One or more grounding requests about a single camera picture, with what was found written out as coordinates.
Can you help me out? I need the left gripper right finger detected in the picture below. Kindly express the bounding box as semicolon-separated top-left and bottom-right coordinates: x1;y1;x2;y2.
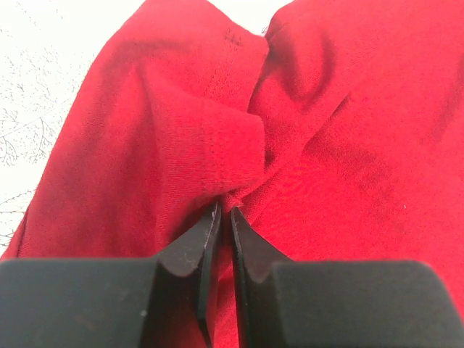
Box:
231;208;463;347

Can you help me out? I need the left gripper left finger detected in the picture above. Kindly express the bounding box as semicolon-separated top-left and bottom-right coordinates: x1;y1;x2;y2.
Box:
1;204;222;347

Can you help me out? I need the red t shirt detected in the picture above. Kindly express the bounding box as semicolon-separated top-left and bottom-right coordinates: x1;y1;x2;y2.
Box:
1;1;463;347

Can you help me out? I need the floral patterned table mat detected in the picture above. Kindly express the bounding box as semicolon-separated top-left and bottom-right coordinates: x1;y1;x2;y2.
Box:
1;1;270;258

